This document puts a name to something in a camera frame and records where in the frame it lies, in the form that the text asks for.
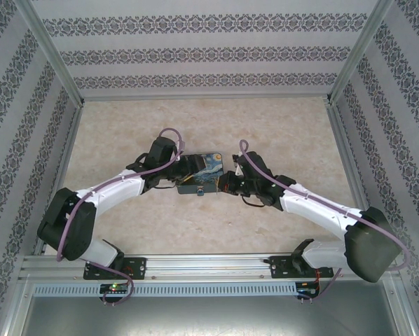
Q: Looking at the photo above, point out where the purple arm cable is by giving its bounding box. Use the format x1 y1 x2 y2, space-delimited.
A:
239 139 408 302
56 127 186 305

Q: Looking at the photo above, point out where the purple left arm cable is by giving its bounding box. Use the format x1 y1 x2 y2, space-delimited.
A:
56 127 186 305

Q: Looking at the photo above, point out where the slotted grey cable duct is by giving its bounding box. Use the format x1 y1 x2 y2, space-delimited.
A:
32 282 298 295

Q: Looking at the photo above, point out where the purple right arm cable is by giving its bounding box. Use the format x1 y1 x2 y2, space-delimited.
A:
239 139 408 302

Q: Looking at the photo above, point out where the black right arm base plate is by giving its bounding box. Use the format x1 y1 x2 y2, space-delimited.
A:
269 255 334 280

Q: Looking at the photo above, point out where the aluminium frame post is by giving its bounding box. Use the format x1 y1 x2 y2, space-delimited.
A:
13 0 85 106
325 0 396 106

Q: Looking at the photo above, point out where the thin black right gripper cable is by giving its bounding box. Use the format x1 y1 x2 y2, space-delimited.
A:
240 195 267 209

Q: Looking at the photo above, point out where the circuit board with orange light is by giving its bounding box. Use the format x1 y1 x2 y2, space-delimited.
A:
297 281 321 298

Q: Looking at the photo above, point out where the grey metal sheet panel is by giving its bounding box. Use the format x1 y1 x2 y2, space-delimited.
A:
20 279 413 336

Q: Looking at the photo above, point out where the circuit board with green light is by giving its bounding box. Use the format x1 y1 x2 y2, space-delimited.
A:
99 283 130 294

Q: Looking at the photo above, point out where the aluminium table side rail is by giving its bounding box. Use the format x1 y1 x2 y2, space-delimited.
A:
327 103 384 253
34 101 85 256

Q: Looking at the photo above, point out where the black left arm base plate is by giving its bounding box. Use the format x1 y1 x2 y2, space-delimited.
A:
83 257 148 281

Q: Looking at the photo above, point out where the long aluminium mounting rail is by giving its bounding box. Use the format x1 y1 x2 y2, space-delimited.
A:
18 254 401 281

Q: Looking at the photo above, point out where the starry night painting tin box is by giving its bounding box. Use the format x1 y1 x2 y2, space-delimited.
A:
176 152 227 195

